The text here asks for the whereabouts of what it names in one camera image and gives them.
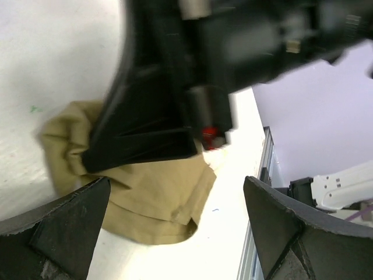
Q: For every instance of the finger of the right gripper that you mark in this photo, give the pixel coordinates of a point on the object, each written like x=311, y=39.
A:
x=144, y=117

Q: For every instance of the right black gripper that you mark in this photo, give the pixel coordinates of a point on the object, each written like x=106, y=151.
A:
x=244, y=43

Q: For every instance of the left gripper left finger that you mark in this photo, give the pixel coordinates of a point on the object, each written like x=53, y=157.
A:
x=56, y=240

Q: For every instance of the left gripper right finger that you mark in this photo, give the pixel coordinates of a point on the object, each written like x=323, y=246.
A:
x=317, y=245

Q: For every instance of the olive tan underwear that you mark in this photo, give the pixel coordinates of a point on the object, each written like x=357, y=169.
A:
x=151, y=203

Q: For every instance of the right aluminium side rail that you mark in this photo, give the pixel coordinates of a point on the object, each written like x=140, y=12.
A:
x=260, y=251

